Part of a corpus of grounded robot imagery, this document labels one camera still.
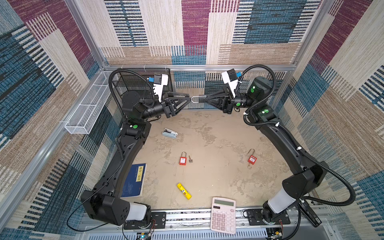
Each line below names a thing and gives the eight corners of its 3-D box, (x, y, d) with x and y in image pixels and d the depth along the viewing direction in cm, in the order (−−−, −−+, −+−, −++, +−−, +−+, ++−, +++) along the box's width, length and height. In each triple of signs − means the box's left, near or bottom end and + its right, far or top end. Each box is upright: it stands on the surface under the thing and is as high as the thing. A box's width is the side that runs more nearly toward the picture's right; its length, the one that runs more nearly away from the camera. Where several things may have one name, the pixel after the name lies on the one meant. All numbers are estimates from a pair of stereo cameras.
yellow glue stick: (188, 200, 81) (188, 199, 79) (177, 186, 86) (176, 185, 84) (192, 197, 82) (192, 196, 80) (180, 183, 87) (179, 182, 85)
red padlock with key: (179, 165, 94) (178, 163, 92) (179, 153, 99) (179, 151, 97) (186, 165, 94) (186, 163, 92) (187, 153, 99) (186, 151, 97)
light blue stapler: (162, 135, 108) (161, 133, 106) (166, 130, 111) (165, 127, 109) (174, 140, 106) (173, 138, 103) (177, 134, 109) (177, 132, 106)
